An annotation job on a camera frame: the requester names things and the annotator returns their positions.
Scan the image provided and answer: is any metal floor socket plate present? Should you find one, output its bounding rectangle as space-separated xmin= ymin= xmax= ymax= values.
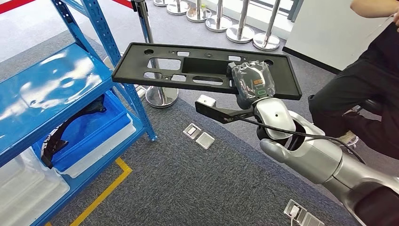
xmin=283 ymin=199 xmax=326 ymax=226
xmin=195 ymin=132 xmax=216 ymax=150
xmin=183 ymin=122 xmax=203 ymax=140

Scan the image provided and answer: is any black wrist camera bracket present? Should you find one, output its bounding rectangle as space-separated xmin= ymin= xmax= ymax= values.
xmin=194 ymin=94 xmax=259 ymax=125

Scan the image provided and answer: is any black curved car part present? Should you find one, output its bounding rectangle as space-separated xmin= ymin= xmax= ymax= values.
xmin=40 ymin=94 xmax=108 ymax=170

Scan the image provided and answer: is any yellow floor tape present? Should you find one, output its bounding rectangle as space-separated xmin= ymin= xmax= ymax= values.
xmin=44 ymin=157 xmax=133 ymax=226

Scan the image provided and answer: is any stack of white plastic trays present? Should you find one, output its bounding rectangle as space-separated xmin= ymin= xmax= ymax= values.
xmin=0 ymin=146 xmax=71 ymax=226

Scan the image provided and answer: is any blue metal shelf rack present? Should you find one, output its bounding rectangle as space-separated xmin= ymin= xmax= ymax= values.
xmin=0 ymin=0 xmax=158 ymax=226

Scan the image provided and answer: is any blue plastic bin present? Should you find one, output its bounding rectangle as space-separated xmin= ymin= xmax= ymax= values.
xmin=32 ymin=90 xmax=132 ymax=174

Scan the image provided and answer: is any black plastic license plate frame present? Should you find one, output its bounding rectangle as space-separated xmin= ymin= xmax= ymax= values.
xmin=112 ymin=42 xmax=303 ymax=101

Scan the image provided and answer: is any black camera cable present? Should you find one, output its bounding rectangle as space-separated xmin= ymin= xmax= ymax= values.
xmin=237 ymin=116 xmax=367 ymax=165

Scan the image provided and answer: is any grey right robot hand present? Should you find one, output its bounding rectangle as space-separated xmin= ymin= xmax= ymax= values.
xmin=227 ymin=60 xmax=277 ymax=110

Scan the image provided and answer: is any person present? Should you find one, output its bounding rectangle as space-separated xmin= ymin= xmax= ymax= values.
xmin=308 ymin=0 xmax=399 ymax=160

